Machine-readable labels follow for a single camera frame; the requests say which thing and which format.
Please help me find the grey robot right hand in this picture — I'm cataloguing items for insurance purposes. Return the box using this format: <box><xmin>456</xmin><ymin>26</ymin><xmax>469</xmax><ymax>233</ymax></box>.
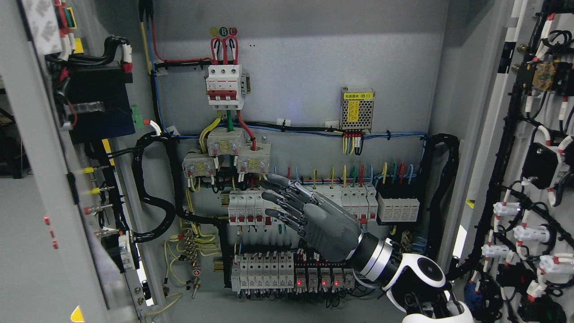
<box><xmin>261</xmin><ymin>174</ymin><xmax>366</xmax><ymax>262</ymax></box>

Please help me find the grey cabinet door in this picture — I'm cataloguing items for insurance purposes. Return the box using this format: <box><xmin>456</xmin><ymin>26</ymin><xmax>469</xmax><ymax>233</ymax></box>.
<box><xmin>432</xmin><ymin>0</ymin><xmax>573</xmax><ymax>323</ymax></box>
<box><xmin>1</xmin><ymin>0</ymin><xmax>140</xmax><ymax>323</ymax></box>

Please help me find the black relay terminal row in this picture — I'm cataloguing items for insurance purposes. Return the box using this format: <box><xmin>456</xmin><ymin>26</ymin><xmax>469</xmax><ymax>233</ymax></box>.
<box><xmin>222</xmin><ymin>243</ymin><xmax>370</xmax><ymax>307</ymax></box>

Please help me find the black white surge protector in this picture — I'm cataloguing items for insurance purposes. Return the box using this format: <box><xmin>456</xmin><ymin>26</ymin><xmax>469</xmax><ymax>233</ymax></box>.
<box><xmin>377</xmin><ymin>181</ymin><xmax>420</xmax><ymax>225</ymax></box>

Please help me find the white circuit breaker row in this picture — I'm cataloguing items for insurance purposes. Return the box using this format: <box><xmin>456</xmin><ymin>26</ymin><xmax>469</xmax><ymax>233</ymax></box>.
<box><xmin>228</xmin><ymin>184</ymin><xmax>378</xmax><ymax>226</ymax></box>

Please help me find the grey current transformer cluster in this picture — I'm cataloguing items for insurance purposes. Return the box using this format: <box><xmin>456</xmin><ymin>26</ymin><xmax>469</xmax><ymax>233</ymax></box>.
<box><xmin>182</xmin><ymin>127</ymin><xmax>271</xmax><ymax>178</ymax></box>

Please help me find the metal mesh power supply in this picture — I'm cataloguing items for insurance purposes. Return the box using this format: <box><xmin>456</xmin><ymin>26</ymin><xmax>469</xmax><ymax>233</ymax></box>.
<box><xmin>340</xmin><ymin>87</ymin><xmax>375</xmax><ymax>131</ymax></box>

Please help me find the brass left ground bar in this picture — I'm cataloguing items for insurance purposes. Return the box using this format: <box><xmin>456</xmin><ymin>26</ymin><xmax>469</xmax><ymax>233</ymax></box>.
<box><xmin>181</xmin><ymin>228</ymin><xmax>201</xmax><ymax>270</ymax></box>

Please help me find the red white main breaker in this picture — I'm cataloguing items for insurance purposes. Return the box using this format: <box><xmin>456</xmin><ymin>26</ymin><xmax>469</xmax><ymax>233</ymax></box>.
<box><xmin>205</xmin><ymin>64</ymin><xmax>247</xmax><ymax>110</ymax></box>

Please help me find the black right cable conduit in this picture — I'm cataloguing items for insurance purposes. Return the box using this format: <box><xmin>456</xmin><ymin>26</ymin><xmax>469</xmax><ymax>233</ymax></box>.
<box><xmin>418</xmin><ymin>134</ymin><xmax>461</xmax><ymax>290</ymax></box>

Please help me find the black cable conduit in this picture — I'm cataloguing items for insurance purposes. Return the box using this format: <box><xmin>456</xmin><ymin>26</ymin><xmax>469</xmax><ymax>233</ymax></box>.
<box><xmin>418</xmin><ymin>134</ymin><xmax>461</xmax><ymax>290</ymax></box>
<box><xmin>132</xmin><ymin>132</ymin><xmax>229</xmax><ymax>244</ymax></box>

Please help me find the black left cable conduit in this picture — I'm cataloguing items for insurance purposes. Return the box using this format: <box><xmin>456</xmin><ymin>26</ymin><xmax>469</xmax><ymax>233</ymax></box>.
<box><xmin>132</xmin><ymin>132</ymin><xmax>229</xmax><ymax>244</ymax></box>

